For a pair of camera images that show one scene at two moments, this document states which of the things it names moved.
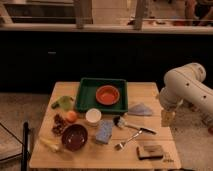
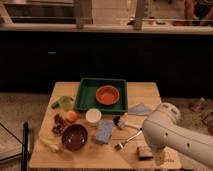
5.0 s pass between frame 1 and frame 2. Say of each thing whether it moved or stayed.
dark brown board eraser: stayed
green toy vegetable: stayed
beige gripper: moved
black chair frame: stayed
